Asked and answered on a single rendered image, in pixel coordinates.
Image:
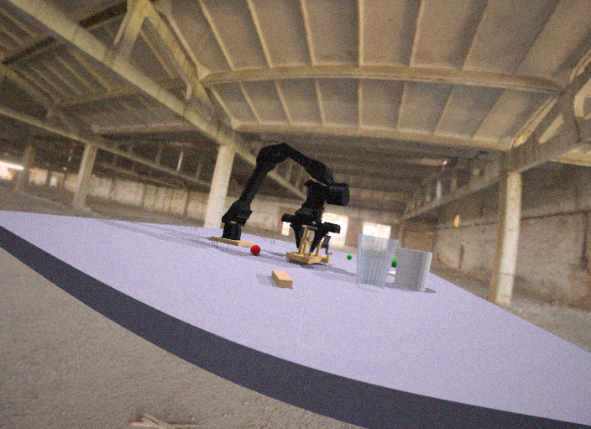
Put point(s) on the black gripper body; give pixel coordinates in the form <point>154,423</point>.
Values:
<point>325,227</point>

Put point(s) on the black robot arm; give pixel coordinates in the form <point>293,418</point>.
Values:
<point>268,157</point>

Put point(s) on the clear plastic cup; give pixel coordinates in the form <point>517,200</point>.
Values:
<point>374,258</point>

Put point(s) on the white cup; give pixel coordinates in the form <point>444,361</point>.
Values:
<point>412,269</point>

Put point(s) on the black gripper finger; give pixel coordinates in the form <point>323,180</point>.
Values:
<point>299,231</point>
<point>317,239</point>

